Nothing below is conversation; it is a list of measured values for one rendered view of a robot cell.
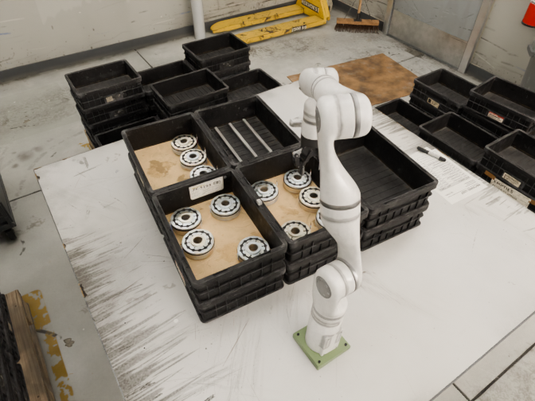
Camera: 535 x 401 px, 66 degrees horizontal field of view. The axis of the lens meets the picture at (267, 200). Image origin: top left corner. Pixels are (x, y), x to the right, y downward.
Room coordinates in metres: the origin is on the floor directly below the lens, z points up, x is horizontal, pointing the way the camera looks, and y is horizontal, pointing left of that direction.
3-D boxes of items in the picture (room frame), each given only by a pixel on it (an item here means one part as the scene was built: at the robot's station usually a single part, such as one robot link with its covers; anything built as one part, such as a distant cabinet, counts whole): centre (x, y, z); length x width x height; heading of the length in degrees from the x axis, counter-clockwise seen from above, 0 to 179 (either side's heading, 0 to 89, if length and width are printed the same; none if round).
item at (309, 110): (1.02, -0.14, 1.27); 0.09 x 0.07 x 0.15; 95
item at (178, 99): (2.25, 0.49, 0.37); 0.40 x 0.30 x 0.45; 124
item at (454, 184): (1.35, -0.75, 0.70); 0.33 x 0.23 x 0.01; 34
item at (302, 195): (1.03, -0.16, 0.86); 0.10 x 0.10 x 0.01
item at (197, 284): (0.86, 0.16, 0.92); 0.40 x 0.30 x 0.02; 29
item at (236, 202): (0.99, 0.15, 0.86); 0.10 x 0.10 x 0.01
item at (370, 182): (1.15, -0.37, 0.87); 0.40 x 0.30 x 0.11; 29
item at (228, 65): (2.80, 0.38, 0.37); 0.40 x 0.30 x 0.45; 124
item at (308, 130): (1.04, -0.13, 1.18); 0.11 x 0.09 x 0.06; 30
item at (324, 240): (1.00, -0.10, 0.87); 0.40 x 0.30 x 0.11; 29
